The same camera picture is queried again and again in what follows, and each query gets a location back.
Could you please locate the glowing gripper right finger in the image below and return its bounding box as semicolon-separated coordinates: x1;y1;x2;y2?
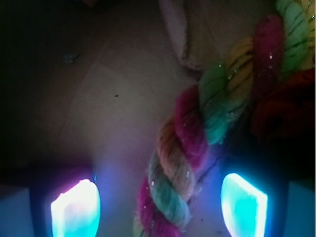
220;162;289;237

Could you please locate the brown paper bag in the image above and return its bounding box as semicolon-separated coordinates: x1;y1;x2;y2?
0;0;316;237

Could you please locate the multicolored twisted rope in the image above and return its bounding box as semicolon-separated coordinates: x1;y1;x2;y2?
132;0;316;237

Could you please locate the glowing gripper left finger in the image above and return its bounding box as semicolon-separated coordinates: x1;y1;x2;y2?
29;167;101;237

